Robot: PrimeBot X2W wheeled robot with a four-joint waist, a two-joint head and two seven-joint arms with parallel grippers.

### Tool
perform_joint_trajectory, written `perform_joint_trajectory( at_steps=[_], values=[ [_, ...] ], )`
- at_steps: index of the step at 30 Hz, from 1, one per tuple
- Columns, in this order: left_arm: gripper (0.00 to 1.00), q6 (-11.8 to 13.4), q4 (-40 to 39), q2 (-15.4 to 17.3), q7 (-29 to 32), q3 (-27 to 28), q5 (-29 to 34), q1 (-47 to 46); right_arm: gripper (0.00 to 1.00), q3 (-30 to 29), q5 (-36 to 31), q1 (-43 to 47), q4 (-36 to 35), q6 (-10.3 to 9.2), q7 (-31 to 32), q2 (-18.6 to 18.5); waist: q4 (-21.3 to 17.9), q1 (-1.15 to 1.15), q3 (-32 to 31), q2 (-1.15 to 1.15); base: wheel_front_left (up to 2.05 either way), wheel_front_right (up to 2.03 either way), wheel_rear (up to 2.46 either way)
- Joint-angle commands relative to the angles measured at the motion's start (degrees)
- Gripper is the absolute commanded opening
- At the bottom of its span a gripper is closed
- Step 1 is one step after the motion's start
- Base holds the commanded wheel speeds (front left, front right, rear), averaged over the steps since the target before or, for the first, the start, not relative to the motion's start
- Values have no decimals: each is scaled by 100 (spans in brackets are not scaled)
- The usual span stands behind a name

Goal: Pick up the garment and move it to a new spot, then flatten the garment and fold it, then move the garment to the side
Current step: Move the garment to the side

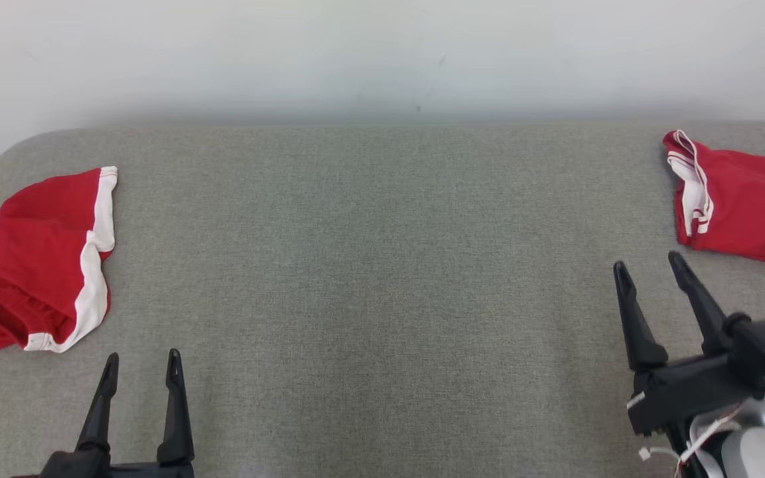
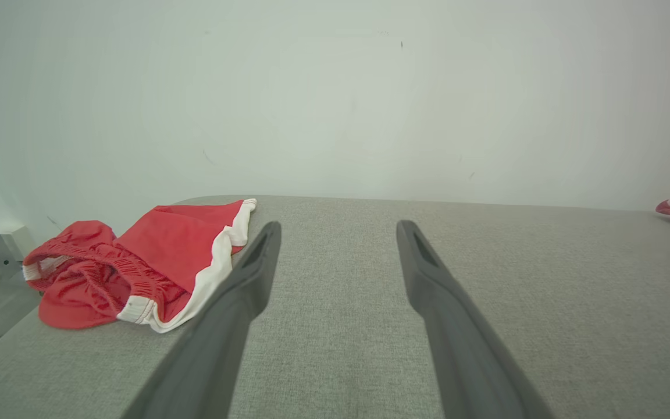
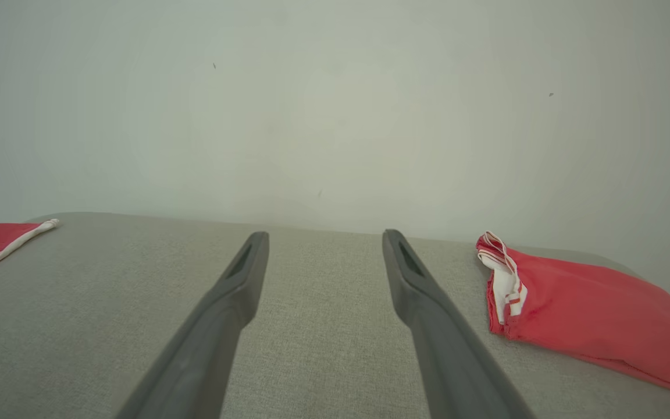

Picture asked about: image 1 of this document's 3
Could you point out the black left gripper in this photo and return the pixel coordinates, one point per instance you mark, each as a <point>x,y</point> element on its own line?
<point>90,467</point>

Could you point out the grey fabric sofa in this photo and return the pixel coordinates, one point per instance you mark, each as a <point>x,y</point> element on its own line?
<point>369,279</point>

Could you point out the red shorts white side panels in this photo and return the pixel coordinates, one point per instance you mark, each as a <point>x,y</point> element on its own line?
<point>37,265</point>

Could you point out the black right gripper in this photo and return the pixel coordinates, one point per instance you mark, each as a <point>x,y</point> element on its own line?
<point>688,392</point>

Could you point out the red jersey shirt white stripes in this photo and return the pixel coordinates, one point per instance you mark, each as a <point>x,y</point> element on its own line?
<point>748,199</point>

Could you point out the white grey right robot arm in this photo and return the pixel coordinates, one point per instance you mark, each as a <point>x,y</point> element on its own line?
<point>754,448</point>

